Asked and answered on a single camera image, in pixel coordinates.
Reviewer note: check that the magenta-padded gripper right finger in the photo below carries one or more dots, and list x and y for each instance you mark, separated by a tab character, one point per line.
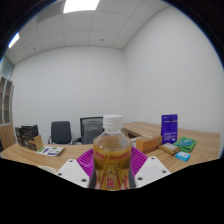
139	163

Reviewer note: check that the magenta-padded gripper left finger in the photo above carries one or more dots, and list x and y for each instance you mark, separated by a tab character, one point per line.
84	163

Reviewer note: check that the yellow-labelled tea drink bottle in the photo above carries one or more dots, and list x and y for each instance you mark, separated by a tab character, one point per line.
111	156

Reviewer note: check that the orange wooden box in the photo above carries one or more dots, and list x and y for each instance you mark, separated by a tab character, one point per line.
148	144

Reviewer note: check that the white paper sheet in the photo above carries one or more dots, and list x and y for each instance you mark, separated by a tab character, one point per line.
136	141

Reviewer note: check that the small tan box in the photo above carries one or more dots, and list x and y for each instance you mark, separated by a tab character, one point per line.
169	148

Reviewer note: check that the black mesh office chair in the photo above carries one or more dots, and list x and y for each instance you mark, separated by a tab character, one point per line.
90	130

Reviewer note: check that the wooden side desk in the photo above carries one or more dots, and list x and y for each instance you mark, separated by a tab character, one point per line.
143	127

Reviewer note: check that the white printed leaflet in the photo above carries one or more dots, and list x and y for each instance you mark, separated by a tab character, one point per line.
50	151

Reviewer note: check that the dark grey office chair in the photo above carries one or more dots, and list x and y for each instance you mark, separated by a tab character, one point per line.
61	131

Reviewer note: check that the small light blue box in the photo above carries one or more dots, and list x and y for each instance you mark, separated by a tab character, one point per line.
183	156

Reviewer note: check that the purple upright box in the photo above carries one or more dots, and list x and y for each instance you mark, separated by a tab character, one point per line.
169	128

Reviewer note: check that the flat green box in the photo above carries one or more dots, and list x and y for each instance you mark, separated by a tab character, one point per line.
185	144

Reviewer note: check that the kraft brown cardboard box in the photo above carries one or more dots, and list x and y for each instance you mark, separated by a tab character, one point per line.
36	143

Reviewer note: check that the wooden glass-door shelf cabinet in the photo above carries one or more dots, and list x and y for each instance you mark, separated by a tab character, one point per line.
6	133

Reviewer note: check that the small square ceiling light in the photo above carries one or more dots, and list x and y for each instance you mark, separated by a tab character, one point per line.
13	40

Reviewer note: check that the grey ceiling air vent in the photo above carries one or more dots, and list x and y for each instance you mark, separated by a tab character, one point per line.
51	11

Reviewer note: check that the large square ceiling light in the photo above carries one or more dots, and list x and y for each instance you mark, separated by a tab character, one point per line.
81	5

